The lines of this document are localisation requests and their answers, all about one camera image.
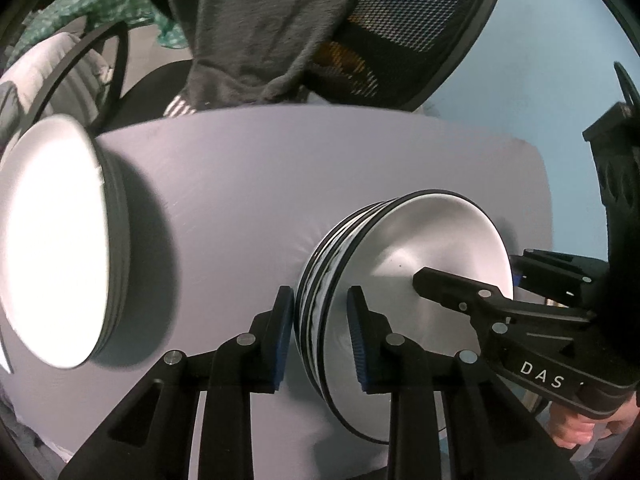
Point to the beige pillow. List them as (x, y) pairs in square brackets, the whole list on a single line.
[(45, 70)]

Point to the person's right hand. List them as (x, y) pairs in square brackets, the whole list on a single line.
[(575, 430)]

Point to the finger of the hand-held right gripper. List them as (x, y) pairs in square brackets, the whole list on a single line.
[(450, 290), (555, 275)]

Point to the black mesh office chair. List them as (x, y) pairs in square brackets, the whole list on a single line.
[(425, 10)]

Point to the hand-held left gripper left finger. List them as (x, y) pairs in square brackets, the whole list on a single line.
[(286, 330)]

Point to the green patterned cloth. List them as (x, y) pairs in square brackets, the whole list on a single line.
[(75, 10)]

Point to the dark grey fleece garment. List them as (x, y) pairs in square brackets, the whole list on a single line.
[(250, 25)]

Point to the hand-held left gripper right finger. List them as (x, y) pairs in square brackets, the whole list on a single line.
[(356, 340)]

